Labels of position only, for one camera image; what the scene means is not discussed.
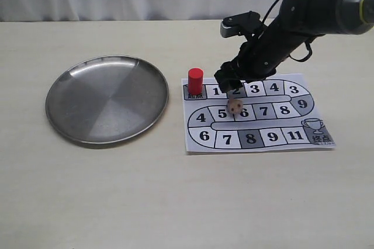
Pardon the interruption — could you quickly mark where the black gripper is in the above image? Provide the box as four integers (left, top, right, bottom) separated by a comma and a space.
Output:
214, 28, 288, 101

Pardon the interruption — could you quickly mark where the beige wooden die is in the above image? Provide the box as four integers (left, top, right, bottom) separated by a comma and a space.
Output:
227, 99, 243, 115

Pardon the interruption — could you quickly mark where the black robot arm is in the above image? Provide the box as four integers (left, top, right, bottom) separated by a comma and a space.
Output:
214, 0, 373, 93

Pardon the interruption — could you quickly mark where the red cylinder game piece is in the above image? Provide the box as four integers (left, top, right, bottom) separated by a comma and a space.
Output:
188, 68, 203, 95

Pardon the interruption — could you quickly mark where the printed paper game board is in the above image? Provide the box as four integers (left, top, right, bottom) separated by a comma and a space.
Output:
182, 74, 335, 153

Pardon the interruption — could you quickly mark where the round stainless steel plate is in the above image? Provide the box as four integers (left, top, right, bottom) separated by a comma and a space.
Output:
44, 55, 169, 146

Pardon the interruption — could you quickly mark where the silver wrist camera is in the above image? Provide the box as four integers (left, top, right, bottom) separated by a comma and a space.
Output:
220, 11, 261, 38

